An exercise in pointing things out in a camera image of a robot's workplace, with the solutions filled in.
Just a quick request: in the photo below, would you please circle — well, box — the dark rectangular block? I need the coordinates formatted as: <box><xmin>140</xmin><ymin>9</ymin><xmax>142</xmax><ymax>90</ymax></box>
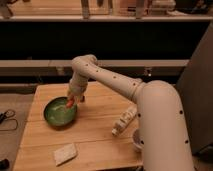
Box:
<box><xmin>80</xmin><ymin>96</ymin><xmax>85</xmax><ymax>102</ymax></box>

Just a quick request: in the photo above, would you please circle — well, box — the black object on floor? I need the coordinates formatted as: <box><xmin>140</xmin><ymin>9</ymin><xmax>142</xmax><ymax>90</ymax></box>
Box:
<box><xmin>0</xmin><ymin>159</ymin><xmax>10</xmax><ymax>170</ymax></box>

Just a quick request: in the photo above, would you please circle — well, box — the green ceramic bowl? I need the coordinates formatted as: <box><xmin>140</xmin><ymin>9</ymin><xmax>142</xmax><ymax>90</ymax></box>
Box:
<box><xmin>43</xmin><ymin>97</ymin><xmax>77</xmax><ymax>127</ymax></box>

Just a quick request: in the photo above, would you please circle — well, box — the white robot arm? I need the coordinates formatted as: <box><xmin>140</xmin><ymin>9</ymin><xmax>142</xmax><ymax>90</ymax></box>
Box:
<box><xmin>68</xmin><ymin>54</ymin><xmax>195</xmax><ymax>171</ymax></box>

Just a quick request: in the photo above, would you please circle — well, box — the white plastic bottle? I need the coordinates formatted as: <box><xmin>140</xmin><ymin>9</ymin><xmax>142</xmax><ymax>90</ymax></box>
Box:
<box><xmin>112</xmin><ymin>106</ymin><xmax>137</xmax><ymax>136</ymax></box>

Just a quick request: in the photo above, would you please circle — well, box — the white cup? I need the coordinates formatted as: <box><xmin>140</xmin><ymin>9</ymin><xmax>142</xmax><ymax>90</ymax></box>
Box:
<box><xmin>132</xmin><ymin>129</ymin><xmax>142</xmax><ymax>152</ymax></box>

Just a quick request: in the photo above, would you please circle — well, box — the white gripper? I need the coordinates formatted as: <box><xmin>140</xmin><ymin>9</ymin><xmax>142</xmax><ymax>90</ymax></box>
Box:
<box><xmin>67</xmin><ymin>75</ymin><xmax>87</xmax><ymax>102</ymax></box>

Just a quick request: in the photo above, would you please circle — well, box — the black cable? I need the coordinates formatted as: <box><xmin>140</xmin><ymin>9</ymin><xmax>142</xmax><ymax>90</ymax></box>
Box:
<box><xmin>0</xmin><ymin>109</ymin><xmax>19</xmax><ymax>132</ymax></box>

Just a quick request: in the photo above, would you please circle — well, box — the white sponge block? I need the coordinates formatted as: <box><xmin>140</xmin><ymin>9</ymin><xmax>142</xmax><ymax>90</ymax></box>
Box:
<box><xmin>53</xmin><ymin>143</ymin><xmax>78</xmax><ymax>166</ymax></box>

